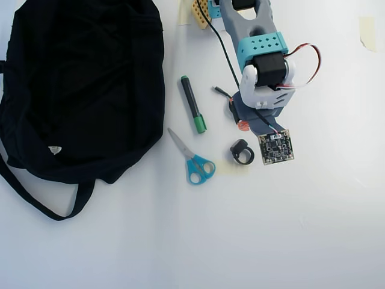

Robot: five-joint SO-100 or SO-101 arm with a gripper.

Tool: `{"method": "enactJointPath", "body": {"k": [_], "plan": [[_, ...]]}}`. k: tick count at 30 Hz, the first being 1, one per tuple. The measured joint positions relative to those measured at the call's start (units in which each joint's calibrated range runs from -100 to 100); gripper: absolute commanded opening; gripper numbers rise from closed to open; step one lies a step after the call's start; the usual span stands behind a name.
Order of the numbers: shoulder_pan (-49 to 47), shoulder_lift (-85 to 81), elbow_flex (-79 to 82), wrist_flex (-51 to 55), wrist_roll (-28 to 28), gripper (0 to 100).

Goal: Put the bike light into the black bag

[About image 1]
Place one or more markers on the blue-grey gripper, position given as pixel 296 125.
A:
pixel 242 112

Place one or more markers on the white grey teal robot arm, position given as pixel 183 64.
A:
pixel 261 45

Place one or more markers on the black fabric bag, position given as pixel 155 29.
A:
pixel 75 90

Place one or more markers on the square masking tape patch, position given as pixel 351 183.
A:
pixel 228 170

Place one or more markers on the black marker with green cap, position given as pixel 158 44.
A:
pixel 190 99

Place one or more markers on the yellow perforated base block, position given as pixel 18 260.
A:
pixel 200 13

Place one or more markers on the long masking tape strip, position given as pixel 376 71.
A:
pixel 183 15

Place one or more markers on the torn masking tape strip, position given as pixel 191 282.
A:
pixel 367 33

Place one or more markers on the bare camera circuit board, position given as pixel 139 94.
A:
pixel 276 147

